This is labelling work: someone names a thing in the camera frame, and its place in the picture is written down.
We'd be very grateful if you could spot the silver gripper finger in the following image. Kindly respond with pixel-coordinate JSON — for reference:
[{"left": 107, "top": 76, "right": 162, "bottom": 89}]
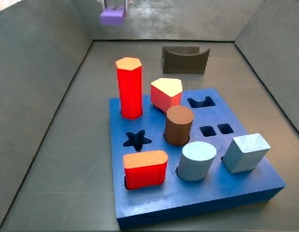
[
  {"left": 123, "top": 0, "right": 129, "bottom": 10},
  {"left": 99, "top": 0, "right": 106, "bottom": 9}
]

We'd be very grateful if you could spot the purple double-square block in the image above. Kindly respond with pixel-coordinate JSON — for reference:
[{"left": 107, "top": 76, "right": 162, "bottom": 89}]
[{"left": 99, "top": 5, "right": 125, "bottom": 25}]

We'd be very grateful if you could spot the blue shape sorter board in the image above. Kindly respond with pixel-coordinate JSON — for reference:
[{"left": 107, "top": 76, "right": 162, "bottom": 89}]
[{"left": 110, "top": 89, "right": 285, "bottom": 228}]

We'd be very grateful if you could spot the tall red hexagonal prism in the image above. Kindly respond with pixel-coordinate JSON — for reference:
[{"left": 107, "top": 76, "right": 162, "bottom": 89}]
[{"left": 114, "top": 57, "right": 142, "bottom": 120}]

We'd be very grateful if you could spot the black curved stand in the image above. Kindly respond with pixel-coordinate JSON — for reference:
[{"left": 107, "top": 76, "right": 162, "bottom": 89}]
[{"left": 162, "top": 46, "right": 210, "bottom": 74}]

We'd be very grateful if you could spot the red pentagonal prism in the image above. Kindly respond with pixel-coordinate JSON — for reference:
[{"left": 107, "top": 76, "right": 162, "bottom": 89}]
[{"left": 150, "top": 78, "right": 182, "bottom": 112}]

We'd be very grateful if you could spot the brown cylinder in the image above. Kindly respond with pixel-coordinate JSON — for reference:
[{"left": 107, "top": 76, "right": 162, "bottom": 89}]
[{"left": 163, "top": 105, "right": 194, "bottom": 146}]

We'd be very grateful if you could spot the red rounded block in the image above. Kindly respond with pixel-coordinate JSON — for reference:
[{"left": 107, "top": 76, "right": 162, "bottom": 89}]
[{"left": 123, "top": 150, "right": 167, "bottom": 190}]

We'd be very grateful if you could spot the light blue cylinder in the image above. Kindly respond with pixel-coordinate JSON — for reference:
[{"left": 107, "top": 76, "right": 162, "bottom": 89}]
[{"left": 175, "top": 141, "right": 217, "bottom": 181}]

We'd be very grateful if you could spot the light blue rectangular block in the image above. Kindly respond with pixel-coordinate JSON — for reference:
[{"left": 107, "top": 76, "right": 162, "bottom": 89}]
[{"left": 222, "top": 133, "right": 270, "bottom": 173}]

